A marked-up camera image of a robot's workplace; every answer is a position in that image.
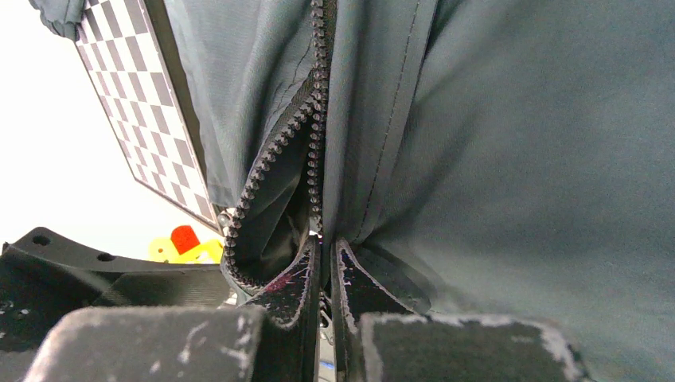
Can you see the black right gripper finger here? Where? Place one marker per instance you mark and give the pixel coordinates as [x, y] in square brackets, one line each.
[378, 338]

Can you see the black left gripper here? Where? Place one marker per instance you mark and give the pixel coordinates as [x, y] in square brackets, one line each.
[44, 276]

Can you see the grey gradient hooded jacket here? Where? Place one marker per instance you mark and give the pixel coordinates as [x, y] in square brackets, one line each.
[477, 157]

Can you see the red block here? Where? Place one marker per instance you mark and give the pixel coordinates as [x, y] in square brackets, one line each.
[184, 239]

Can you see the yellow block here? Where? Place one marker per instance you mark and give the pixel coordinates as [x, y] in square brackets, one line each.
[162, 250]

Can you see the black white checkerboard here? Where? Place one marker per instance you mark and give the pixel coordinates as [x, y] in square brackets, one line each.
[132, 61]

